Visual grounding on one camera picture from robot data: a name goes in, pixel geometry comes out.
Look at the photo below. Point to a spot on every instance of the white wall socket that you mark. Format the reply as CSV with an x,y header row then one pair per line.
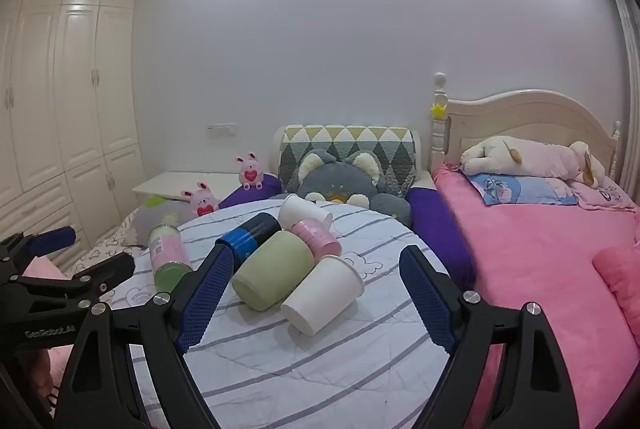
x,y
221,130

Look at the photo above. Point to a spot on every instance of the white curtain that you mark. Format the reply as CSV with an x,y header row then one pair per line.
x,y
625,59

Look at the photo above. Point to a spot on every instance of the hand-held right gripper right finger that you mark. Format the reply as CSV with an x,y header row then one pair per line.
x,y
425,296

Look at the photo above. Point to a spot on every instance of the yellow star ornament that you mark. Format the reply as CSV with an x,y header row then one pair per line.
x,y
438,110

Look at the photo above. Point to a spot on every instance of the pink cushion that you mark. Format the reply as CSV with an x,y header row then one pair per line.
x,y
622,276

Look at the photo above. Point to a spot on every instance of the cream wardrobe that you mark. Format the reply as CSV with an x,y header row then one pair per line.
x,y
65,84

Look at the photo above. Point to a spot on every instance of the grey pillow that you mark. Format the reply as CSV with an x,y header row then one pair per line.
x,y
160,211

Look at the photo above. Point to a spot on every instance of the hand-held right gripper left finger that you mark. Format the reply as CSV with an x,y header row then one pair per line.
x,y
202,296

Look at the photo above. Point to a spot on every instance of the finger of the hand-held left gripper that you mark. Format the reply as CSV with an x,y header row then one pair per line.
x,y
52,239
107,270

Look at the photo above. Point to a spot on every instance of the pink printed pillow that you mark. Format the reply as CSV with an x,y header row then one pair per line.
x,y
607,198

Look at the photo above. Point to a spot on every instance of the cream wooden bed headboard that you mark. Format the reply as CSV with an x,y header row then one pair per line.
x,y
525,119

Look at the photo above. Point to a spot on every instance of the grey cat plush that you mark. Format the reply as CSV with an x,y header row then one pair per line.
x,y
345,186

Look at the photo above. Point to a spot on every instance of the pink bunny toy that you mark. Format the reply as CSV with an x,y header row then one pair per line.
x,y
250,171
202,201

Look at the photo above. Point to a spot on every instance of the white nightstand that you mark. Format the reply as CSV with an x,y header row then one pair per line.
x,y
185,184

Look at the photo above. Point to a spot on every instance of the white patterned sheet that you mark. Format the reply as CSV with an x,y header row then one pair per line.
x,y
107,241

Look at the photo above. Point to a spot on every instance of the green and pink can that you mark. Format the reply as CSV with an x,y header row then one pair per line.
x,y
169,254

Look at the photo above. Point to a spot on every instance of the light green cup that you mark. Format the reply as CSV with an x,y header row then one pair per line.
x,y
270,271

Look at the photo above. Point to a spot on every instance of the pink blanket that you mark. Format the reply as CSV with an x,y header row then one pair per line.
x,y
530,259

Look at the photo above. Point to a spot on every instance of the white paper cup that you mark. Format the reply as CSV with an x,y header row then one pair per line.
x,y
322,296
300,211

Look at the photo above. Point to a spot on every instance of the blue cartoon pillow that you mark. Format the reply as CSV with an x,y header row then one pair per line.
x,y
525,190

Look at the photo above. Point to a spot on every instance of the triangle patterned headboard cover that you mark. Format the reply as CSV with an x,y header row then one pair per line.
x,y
345,140

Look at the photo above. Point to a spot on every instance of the pink cloth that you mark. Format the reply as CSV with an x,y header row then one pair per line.
x,y
44,270

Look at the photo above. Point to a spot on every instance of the white dog plush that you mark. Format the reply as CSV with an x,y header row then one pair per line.
x,y
520,156

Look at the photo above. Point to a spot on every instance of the blue and black cup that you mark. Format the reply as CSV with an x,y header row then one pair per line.
x,y
252,234

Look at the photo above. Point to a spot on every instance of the pink patterned cup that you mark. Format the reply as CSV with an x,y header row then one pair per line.
x,y
315,236

